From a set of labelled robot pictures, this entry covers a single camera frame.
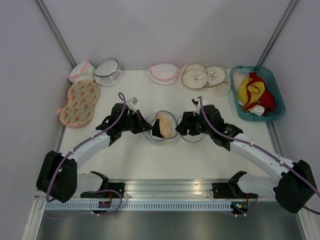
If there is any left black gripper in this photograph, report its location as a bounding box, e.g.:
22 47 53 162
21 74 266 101
120 110 153 135

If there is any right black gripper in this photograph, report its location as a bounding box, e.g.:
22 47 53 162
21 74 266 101
175 111 214 136

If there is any blue-trimmed white mesh laundry bag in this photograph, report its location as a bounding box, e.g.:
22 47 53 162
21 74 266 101
140 110 204 146

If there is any beige peach bra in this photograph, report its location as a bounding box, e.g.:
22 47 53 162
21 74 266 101
156 113 174 139

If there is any black bra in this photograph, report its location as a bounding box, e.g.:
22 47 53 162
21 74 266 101
151 119 164 139

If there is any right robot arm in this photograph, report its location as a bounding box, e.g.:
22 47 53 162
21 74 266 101
175 105 319 214

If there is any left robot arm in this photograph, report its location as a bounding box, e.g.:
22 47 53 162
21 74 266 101
36 103 152 203

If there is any pink-trimmed round mesh bag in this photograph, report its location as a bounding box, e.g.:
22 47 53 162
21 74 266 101
146 63 180 85

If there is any beige bra-print laundry bag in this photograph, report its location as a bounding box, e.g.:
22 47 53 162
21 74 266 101
177 62 208 90

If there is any blue-trimmed cylindrical mesh bag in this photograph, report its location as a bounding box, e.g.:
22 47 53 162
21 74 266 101
93 59 122 87

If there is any floral beige laundry bag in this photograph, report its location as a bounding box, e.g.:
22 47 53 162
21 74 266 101
58 80 100 128

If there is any pale pink bra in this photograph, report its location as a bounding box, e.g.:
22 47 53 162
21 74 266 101
233 71 249 90

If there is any yellow bra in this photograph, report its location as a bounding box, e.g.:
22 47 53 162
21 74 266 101
237 76 266 107

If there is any red bra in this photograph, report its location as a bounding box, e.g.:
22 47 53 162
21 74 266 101
249 72 275 117

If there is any pink-trimmed crumpled mesh bag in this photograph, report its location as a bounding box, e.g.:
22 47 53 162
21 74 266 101
67 60 96 84

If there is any white garment in basket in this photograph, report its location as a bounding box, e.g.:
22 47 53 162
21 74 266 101
238 100 265 116

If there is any teal plastic basket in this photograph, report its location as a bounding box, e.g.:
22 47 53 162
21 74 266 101
230 66 285 122

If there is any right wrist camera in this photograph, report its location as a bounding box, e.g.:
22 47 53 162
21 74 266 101
191 96 208 108

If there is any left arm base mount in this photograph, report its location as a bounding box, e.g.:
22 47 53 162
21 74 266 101
77 171 125 199

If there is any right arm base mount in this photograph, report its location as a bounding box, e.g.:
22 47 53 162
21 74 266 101
212 171 257 199

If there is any right side aluminium rail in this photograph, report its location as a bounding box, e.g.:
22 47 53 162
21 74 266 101
265 121 289 159

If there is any left side aluminium rail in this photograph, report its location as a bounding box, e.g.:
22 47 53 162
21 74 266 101
48 123 66 180

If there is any left aluminium frame post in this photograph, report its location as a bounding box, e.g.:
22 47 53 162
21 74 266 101
34 0 77 68

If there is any aluminium frame post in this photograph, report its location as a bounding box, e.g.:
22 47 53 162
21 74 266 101
34 0 77 68
256 0 300 66

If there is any white slotted cable duct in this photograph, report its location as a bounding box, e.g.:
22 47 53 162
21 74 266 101
45 200 232 212

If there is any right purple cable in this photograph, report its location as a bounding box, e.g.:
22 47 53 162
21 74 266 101
197 96 320 218

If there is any right aluminium frame post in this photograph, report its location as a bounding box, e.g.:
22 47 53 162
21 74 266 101
256 0 300 66

